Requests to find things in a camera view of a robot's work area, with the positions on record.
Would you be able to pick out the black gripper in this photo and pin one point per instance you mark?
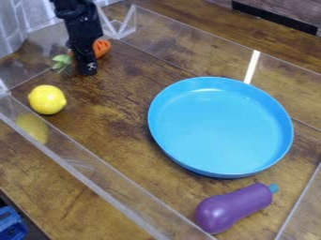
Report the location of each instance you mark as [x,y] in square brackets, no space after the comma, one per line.
[80,15]

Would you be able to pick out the blue round tray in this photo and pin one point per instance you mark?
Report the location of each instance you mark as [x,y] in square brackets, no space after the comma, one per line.
[220,127]

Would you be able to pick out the orange toy carrot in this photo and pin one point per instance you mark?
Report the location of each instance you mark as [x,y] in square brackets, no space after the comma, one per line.
[64,60]

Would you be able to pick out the yellow toy lemon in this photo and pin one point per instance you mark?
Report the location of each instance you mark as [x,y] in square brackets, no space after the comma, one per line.
[47,99]

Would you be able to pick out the purple toy eggplant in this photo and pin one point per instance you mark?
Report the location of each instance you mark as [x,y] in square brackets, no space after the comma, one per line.
[223,210]

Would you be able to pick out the clear acrylic enclosure wall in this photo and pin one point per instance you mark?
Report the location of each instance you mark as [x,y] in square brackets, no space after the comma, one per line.
[85,171]

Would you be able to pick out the blue plastic object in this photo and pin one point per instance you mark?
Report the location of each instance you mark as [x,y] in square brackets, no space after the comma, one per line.
[14,228]

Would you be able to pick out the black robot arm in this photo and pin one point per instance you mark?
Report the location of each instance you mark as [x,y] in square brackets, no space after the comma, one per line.
[81,17]

